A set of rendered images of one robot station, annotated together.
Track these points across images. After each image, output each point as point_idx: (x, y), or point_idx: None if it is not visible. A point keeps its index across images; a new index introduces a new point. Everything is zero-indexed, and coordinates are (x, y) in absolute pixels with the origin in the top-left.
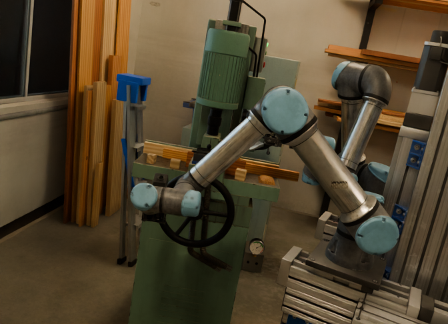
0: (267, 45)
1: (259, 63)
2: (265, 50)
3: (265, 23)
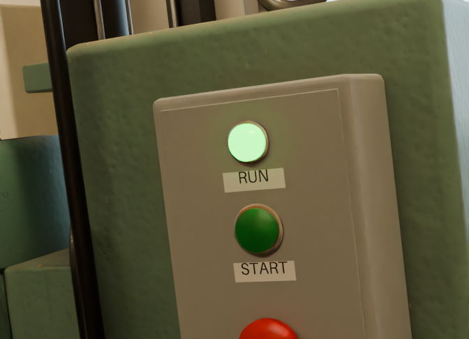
0: (229, 147)
1: (86, 330)
2: (165, 209)
3: None
